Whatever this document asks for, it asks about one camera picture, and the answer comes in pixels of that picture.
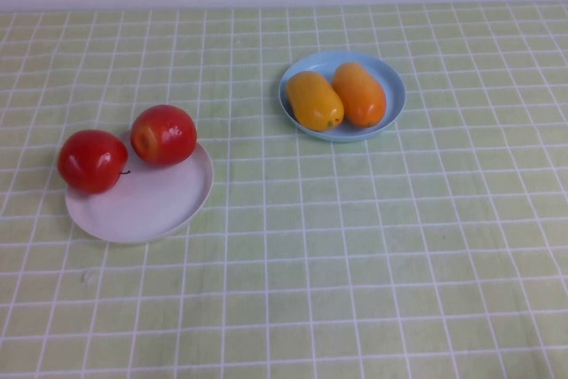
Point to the red apple with yellowish dimple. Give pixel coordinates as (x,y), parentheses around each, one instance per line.
(164,135)

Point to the orange mango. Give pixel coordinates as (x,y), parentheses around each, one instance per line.
(360,95)

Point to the white plate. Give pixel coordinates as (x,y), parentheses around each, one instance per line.
(146,206)

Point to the light blue plate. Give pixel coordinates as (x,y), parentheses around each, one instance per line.
(395,86)

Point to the green checked tablecloth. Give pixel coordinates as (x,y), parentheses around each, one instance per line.
(355,263)

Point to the yellow mango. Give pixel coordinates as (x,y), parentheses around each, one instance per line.
(314,101)

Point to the red apple with stem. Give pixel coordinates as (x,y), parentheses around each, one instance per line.
(92,161)

